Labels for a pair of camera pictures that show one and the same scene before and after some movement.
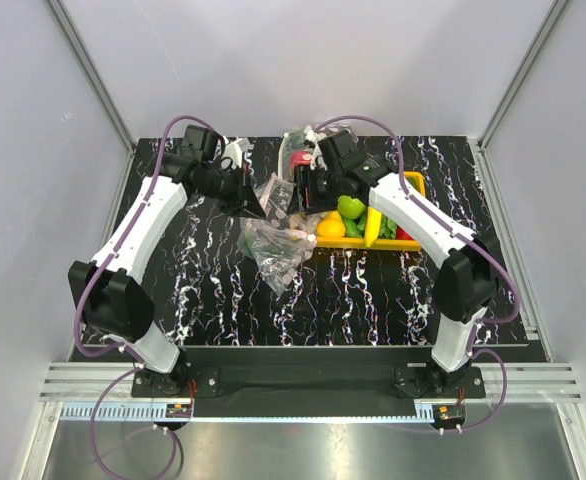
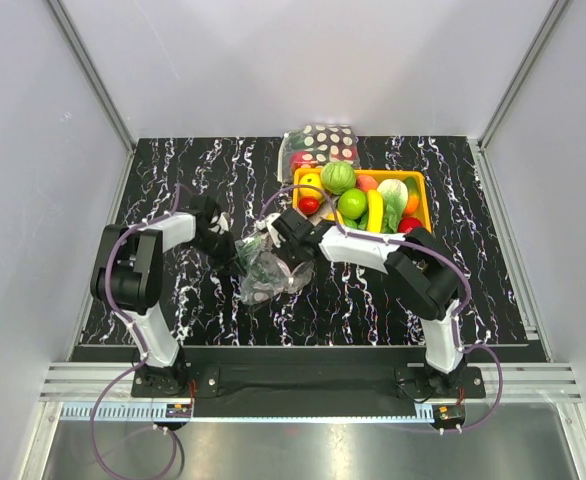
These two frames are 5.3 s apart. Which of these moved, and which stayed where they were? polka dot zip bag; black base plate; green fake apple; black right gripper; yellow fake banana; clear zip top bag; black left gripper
Moved: clear zip top bag; black left gripper; black right gripper
Stayed: black base plate; green fake apple; yellow fake banana; polka dot zip bag
